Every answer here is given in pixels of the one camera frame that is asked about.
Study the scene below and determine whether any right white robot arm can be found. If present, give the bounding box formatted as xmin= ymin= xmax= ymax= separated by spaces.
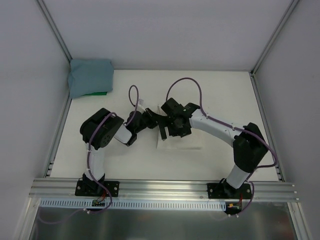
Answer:
xmin=159 ymin=98 xmax=268 ymax=199

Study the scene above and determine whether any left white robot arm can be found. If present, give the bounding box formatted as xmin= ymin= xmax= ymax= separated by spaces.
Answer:
xmin=79 ymin=108 xmax=167 ymax=196

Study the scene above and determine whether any white slotted cable duct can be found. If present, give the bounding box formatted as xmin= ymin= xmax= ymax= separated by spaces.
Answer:
xmin=39 ymin=198 xmax=227 ymax=212

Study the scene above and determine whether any folded blue t-shirt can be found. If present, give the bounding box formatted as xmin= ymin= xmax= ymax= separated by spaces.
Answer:
xmin=67 ymin=59 xmax=114 ymax=99

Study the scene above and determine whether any right aluminium frame post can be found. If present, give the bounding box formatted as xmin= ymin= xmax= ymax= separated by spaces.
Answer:
xmin=250 ymin=0 xmax=300 ymax=75

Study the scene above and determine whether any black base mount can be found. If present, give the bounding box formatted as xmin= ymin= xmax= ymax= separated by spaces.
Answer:
xmin=74 ymin=176 xmax=120 ymax=197
xmin=206 ymin=178 xmax=253 ymax=200

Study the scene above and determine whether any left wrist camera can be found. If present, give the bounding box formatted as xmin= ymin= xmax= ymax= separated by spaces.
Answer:
xmin=137 ymin=98 xmax=146 ymax=113

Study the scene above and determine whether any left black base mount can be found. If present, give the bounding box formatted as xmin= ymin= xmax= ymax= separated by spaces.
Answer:
xmin=74 ymin=176 xmax=120 ymax=197

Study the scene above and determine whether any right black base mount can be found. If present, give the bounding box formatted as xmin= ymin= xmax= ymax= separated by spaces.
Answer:
xmin=206 ymin=178 xmax=253 ymax=200

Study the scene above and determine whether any aluminium mounting rail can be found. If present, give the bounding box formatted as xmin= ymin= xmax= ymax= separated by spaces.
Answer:
xmin=28 ymin=177 xmax=300 ymax=203

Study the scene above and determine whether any left aluminium frame post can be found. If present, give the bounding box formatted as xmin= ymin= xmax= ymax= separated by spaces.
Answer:
xmin=35 ymin=0 xmax=73 ymax=63

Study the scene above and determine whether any aluminium frame post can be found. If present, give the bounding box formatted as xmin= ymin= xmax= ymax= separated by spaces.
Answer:
xmin=35 ymin=0 xmax=73 ymax=63
xmin=250 ymin=0 xmax=300 ymax=75

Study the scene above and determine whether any folded green t-shirt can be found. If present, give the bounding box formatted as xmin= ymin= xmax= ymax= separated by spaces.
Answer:
xmin=83 ymin=92 xmax=108 ymax=96

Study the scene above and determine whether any white t-shirt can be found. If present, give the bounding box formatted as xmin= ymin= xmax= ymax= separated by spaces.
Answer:
xmin=156 ymin=103 xmax=204 ymax=151

